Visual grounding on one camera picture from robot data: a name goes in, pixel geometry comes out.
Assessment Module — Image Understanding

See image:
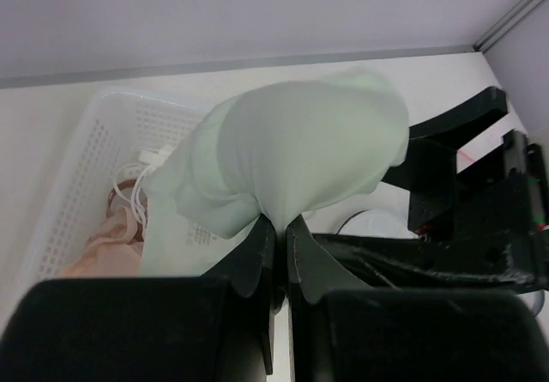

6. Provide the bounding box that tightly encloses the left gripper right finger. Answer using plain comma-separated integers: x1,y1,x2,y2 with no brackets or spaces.
286,220,548,381

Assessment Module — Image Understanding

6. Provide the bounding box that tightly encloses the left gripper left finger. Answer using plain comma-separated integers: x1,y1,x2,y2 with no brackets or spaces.
1,218,276,381

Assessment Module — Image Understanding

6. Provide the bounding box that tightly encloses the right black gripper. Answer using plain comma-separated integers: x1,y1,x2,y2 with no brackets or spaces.
313,86,548,294

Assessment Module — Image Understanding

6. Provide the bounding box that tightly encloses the blue-trimmed mesh laundry bag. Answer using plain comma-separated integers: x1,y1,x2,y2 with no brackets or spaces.
336,209,418,240

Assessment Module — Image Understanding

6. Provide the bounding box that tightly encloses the light green bra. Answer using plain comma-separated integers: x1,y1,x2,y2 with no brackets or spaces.
141,71,409,276

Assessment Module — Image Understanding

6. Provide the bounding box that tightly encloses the pink-trimmed mesh laundry bag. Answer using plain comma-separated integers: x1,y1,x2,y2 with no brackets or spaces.
457,111,525,173

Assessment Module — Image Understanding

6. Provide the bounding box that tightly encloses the white perforated plastic basket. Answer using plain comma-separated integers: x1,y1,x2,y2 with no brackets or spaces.
19,89,215,280

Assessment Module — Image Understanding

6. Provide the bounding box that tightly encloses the right aluminium frame post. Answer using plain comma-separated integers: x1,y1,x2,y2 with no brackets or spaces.
472,0,547,53

